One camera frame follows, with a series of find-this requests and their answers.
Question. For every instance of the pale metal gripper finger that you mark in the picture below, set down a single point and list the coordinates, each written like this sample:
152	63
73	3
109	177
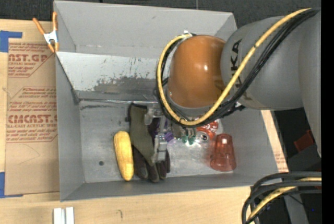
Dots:
160	151
151	115

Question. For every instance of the purple ribbed object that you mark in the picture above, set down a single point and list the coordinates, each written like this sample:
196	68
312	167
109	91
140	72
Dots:
154	127

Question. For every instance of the red and white drink can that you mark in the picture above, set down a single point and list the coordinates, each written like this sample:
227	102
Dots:
208	130

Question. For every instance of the yellow toy corn cob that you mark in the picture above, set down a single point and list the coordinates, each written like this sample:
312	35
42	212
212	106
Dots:
124	155

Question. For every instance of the red clear plastic cup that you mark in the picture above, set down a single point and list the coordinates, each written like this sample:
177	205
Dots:
223	155

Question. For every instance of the grey metal bin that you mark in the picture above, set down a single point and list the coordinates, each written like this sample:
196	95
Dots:
104	35

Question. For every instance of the brown cardboard board red print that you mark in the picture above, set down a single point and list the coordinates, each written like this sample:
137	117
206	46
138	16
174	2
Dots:
31	160

